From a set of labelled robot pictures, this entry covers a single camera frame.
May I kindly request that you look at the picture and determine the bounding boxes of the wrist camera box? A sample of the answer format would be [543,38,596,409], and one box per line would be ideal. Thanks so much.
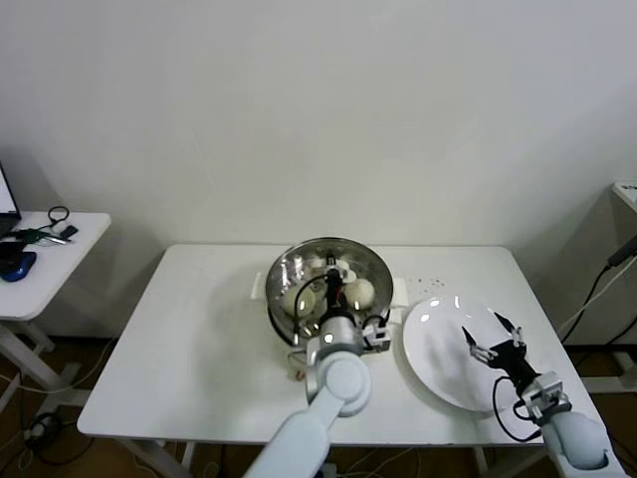
[361,318,392,353]
[530,371,568,414]

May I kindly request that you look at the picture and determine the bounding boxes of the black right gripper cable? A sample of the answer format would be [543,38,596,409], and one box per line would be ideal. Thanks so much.
[492,375,543,442]

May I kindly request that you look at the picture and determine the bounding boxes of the white cabinet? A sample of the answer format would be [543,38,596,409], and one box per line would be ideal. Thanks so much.
[579,181,637,394]

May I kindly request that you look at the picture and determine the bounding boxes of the round white plate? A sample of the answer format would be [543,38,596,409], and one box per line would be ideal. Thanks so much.
[400,296,530,418]

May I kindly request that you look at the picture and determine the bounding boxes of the open black laptop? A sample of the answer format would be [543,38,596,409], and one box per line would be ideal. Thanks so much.
[0,163,22,238]

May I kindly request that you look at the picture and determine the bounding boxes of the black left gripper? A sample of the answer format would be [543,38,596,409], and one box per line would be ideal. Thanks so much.
[321,253,348,319]

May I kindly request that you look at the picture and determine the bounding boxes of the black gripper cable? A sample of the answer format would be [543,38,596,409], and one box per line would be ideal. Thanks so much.
[492,375,543,442]
[293,276,329,346]

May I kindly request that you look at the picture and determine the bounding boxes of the white side table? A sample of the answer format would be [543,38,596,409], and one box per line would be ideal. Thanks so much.
[0,212,111,399]

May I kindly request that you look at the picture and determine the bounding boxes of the white electric cooker pot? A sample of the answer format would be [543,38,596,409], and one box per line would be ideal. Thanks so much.
[252,271,409,384]

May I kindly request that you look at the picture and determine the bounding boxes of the round glass pot lid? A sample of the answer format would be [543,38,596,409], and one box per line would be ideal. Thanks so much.
[266,238,393,345]

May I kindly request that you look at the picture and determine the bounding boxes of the green cable bundle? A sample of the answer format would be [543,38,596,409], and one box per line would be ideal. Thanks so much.
[9,226,74,246]

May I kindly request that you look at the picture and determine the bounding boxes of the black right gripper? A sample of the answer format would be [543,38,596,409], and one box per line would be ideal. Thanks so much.
[461,309,542,393]

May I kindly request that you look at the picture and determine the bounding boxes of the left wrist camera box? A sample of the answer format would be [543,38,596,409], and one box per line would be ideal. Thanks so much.
[361,318,392,353]

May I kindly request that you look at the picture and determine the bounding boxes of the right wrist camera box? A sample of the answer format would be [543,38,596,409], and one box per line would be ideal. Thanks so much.
[530,371,568,414]

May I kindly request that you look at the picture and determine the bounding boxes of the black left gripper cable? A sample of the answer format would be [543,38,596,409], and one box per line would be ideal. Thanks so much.
[293,276,329,346]

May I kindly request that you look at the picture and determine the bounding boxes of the perforated steel steamer basket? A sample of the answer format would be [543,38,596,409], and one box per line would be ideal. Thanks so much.
[264,237,394,353]

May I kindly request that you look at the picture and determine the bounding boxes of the black plug with cable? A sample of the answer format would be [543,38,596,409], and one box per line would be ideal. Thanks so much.
[555,233,637,345]

